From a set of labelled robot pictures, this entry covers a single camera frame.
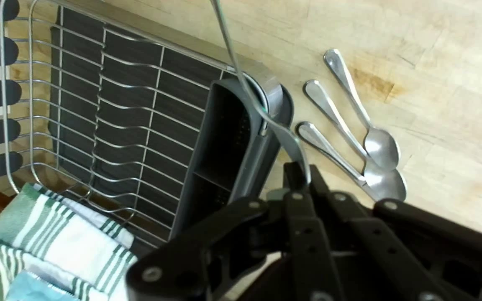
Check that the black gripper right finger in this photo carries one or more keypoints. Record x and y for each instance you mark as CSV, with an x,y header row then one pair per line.
x,y
409,251

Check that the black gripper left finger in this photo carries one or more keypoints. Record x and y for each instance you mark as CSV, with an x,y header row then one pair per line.
x,y
229,251

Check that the silver metal fork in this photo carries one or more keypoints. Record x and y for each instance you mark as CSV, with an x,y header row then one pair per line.
x,y
285,135

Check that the dark grey cutlery caddy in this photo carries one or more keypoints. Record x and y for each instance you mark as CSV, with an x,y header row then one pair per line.
x,y
218,150

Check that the silver metal spoon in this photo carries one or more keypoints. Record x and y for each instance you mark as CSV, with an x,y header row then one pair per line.
x,y
335,118
383,144

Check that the green striped white towel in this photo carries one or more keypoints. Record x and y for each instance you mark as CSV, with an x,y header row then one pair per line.
x,y
57,234

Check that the light blue cloth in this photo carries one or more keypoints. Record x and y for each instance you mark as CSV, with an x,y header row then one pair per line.
x,y
37,289

